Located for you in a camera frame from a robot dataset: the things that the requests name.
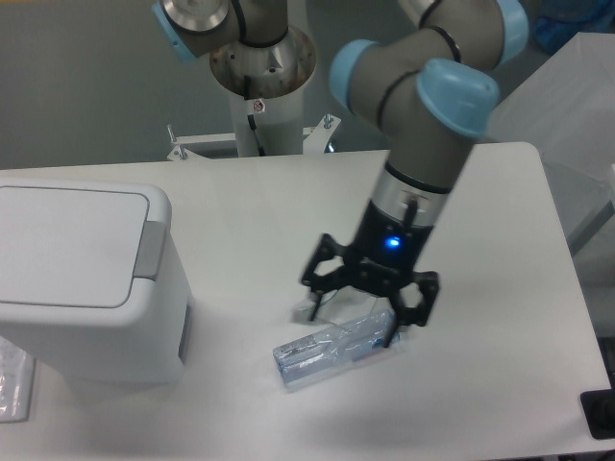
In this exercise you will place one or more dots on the black device at edge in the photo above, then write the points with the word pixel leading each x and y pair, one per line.
pixel 598 408

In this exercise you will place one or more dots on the crumpled white plastic wrapper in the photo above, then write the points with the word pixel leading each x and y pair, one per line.
pixel 338 308

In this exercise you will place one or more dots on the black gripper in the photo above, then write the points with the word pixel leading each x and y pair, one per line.
pixel 389 254

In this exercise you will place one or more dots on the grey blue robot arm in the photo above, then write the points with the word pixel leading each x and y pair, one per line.
pixel 430 93

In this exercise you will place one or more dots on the blue plastic bag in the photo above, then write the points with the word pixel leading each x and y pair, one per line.
pixel 551 34

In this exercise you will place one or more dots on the crushed clear plastic bottle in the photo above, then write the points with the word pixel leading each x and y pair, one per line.
pixel 332 350

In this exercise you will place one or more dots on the white plastic trash can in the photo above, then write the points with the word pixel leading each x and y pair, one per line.
pixel 92 284

